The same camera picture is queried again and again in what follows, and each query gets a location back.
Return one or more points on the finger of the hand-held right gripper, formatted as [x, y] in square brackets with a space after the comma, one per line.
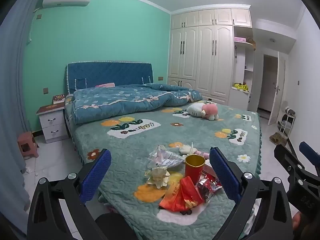
[287, 160]
[310, 155]

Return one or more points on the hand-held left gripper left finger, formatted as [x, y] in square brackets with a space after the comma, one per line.
[96, 175]

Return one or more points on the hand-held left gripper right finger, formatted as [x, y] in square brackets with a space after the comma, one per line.
[223, 172]

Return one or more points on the red black snack wrapper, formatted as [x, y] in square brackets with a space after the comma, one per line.
[208, 187]

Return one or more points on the red paper cup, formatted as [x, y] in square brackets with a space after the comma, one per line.
[193, 171]

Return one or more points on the red plastic bag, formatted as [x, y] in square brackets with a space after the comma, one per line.
[180, 197]

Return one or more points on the cream paper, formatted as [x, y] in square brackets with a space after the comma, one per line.
[158, 176]

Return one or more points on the clear printed plastic bag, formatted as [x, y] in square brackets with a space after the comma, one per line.
[162, 157]

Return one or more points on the person's right hand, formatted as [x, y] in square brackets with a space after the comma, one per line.
[296, 220]

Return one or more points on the brown doormat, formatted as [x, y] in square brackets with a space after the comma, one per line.
[278, 138]

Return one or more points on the pink hair clip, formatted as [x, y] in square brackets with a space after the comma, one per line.
[202, 154]

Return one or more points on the white shoe rack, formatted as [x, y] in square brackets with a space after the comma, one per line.
[287, 125]

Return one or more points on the cream fluffy plush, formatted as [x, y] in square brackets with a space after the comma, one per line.
[185, 150]

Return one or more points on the white nightstand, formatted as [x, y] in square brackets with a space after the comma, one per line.
[52, 127]

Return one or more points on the pink white cat plush toy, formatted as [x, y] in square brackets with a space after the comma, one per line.
[202, 111]

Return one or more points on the green flower print blanket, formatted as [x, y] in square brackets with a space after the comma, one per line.
[155, 140]

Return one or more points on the white door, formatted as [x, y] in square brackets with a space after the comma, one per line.
[276, 92]

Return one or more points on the pink plastic stool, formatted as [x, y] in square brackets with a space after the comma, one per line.
[27, 143]

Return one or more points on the blue floral quilt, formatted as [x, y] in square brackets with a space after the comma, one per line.
[120, 100]

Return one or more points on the colourful box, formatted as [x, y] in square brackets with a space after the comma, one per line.
[59, 99]

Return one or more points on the yellow bag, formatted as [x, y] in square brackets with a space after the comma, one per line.
[240, 87]

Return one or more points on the pink pillow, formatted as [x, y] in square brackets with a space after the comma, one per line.
[106, 85]

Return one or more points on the grey blue curtain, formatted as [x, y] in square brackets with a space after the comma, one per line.
[15, 92]

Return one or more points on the cream wardrobe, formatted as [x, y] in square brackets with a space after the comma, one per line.
[200, 55]

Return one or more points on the pink flat box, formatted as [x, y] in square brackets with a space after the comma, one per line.
[240, 39]

